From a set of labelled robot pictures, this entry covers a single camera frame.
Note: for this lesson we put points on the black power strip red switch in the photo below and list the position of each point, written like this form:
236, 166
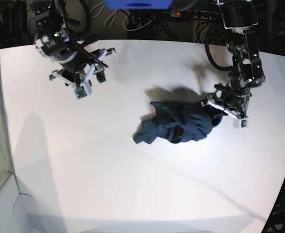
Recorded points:
193, 14

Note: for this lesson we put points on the dark blue t-shirt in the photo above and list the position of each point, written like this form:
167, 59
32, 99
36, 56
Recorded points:
176, 122

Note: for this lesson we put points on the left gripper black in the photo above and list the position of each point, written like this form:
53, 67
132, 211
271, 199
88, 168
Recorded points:
230, 96

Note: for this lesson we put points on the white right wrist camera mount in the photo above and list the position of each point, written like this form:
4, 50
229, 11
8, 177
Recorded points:
83, 90

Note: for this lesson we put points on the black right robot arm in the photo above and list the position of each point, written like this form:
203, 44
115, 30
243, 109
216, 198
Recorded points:
55, 40

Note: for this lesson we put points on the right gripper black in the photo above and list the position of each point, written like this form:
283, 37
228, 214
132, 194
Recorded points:
80, 66

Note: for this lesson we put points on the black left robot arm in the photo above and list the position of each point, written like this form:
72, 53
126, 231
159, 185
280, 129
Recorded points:
238, 16

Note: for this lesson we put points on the blue plastic box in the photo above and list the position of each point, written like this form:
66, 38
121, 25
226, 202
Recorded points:
138, 4

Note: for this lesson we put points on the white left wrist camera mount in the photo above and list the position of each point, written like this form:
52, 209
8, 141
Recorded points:
237, 113

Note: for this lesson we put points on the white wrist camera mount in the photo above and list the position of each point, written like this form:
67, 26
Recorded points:
237, 113
83, 90

